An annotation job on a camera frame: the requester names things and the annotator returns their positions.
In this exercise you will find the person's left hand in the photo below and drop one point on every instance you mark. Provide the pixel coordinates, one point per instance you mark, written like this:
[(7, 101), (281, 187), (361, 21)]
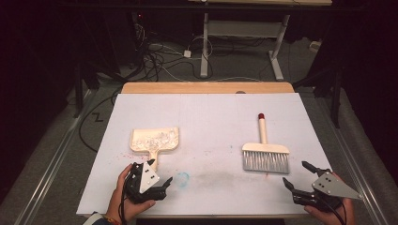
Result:
[(117, 200)]

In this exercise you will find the white table sheet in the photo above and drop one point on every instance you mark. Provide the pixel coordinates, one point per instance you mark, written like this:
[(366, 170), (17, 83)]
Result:
[(219, 109)]

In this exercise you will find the white metal desk frame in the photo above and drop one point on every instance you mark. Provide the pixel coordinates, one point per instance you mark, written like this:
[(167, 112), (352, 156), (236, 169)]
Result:
[(205, 47)]

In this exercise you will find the pile of white paper scraps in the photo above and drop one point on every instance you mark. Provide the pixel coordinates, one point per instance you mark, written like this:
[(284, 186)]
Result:
[(156, 142)]

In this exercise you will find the cream plastic dustpan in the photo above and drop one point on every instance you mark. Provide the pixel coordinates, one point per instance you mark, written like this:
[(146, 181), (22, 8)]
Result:
[(155, 146)]

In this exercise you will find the person's right hand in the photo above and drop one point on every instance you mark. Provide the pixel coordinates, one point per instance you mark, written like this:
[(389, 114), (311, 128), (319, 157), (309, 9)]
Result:
[(338, 215)]

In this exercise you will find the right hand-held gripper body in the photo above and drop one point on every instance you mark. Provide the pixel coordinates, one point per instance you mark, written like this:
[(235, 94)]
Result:
[(328, 190)]

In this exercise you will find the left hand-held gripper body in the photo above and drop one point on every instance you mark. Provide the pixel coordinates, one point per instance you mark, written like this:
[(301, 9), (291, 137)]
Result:
[(145, 184)]

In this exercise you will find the small white floor box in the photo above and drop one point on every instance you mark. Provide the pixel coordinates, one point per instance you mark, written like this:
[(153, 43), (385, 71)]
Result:
[(314, 46)]

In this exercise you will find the black stand leg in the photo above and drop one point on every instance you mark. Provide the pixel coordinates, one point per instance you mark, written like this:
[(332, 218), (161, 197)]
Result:
[(78, 93)]

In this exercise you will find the white sleeve with coloured wristband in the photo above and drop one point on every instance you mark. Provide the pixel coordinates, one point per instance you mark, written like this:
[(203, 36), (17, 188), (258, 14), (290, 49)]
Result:
[(100, 219)]

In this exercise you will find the white power adapter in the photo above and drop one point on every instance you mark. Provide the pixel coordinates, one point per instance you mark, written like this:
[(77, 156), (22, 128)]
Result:
[(187, 53)]

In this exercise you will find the metal floor rail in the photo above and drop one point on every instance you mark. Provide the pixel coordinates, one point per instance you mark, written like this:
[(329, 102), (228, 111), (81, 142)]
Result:
[(53, 162)]

